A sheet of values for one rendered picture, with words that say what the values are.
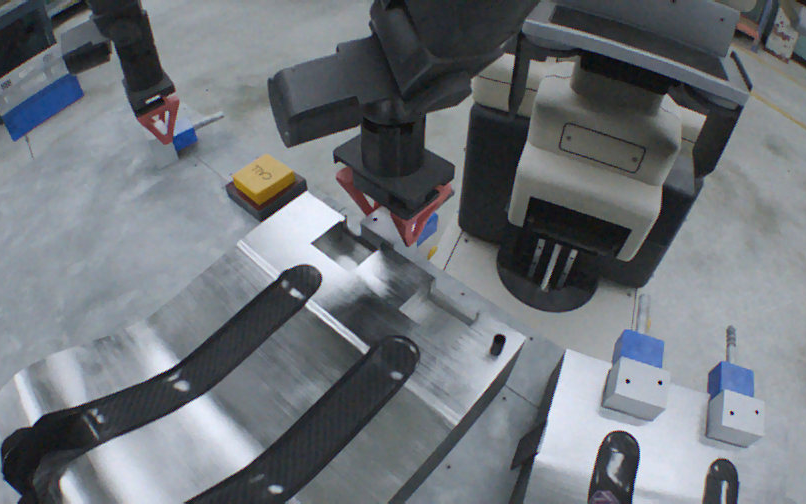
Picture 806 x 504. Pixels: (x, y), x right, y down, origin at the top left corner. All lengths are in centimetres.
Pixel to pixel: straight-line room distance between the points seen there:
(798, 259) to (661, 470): 203
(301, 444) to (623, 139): 54
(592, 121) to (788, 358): 147
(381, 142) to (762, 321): 173
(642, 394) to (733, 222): 189
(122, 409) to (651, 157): 67
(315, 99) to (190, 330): 22
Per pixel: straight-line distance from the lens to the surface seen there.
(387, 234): 48
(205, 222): 62
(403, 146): 39
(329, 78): 33
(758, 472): 47
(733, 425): 43
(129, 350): 42
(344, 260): 44
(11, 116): 336
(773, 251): 228
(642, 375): 40
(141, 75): 68
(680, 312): 172
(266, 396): 36
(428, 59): 27
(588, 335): 115
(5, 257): 81
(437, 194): 43
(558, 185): 67
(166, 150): 74
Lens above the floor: 120
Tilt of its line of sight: 50 degrees down
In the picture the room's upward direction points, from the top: straight up
